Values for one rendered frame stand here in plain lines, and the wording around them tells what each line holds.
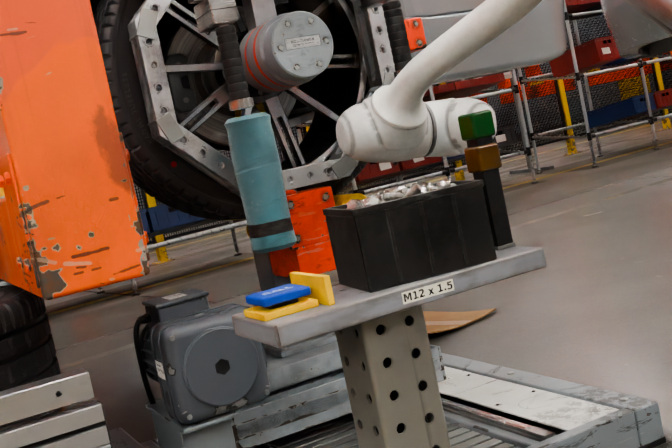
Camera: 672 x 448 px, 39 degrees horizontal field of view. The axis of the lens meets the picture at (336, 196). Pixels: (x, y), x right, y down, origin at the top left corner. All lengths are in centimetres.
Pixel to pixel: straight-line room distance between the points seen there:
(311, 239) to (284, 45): 41
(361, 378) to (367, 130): 49
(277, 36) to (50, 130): 54
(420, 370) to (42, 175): 61
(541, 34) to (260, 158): 98
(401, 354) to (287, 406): 69
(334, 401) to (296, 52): 73
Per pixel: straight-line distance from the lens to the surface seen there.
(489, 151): 144
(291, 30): 183
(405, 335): 134
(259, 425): 198
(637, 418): 183
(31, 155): 145
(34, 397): 155
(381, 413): 134
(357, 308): 126
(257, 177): 179
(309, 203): 195
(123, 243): 146
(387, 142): 167
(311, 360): 203
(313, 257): 195
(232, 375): 169
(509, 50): 243
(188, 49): 218
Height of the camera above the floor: 67
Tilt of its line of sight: 4 degrees down
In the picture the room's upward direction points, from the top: 12 degrees counter-clockwise
